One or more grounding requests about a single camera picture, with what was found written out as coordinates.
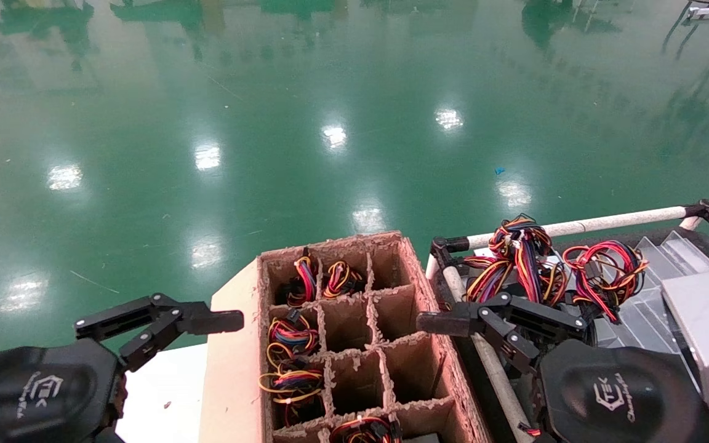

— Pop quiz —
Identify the power supply striped wire bundle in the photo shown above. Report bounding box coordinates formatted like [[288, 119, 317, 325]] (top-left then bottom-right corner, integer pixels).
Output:
[[462, 214, 569, 308]]

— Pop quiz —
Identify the coloured wire bundle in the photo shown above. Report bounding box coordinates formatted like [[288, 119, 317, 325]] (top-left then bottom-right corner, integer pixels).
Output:
[[266, 308, 320, 370], [286, 247, 319, 308], [329, 416, 403, 443], [258, 359, 326, 428], [321, 260, 366, 300]]

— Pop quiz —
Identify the brown divided cardboard box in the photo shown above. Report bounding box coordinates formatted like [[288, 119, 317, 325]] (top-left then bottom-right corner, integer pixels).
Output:
[[198, 231, 494, 443]]

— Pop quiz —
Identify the long white frame pipe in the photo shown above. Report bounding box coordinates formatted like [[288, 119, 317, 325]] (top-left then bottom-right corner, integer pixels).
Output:
[[467, 206, 691, 250]]

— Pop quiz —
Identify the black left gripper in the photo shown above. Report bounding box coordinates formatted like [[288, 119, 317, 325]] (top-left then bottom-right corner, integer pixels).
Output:
[[0, 337, 129, 443]]

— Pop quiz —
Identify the power supply red wire bundle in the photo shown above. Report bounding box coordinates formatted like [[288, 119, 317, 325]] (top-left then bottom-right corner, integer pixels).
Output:
[[563, 240, 649, 325]]

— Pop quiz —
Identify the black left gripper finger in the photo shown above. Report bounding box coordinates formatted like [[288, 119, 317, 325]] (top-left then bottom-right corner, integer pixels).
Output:
[[73, 293, 245, 373]]

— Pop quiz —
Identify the black pipe corner connector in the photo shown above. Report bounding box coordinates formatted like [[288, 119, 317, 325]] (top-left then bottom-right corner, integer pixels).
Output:
[[430, 236, 472, 269], [684, 198, 709, 233]]

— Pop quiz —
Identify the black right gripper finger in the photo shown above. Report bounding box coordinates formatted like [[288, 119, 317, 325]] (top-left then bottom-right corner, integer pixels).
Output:
[[416, 292, 590, 375]]

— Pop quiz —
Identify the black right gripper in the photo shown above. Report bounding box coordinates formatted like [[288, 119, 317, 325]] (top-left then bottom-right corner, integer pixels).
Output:
[[535, 338, 707, 443]]

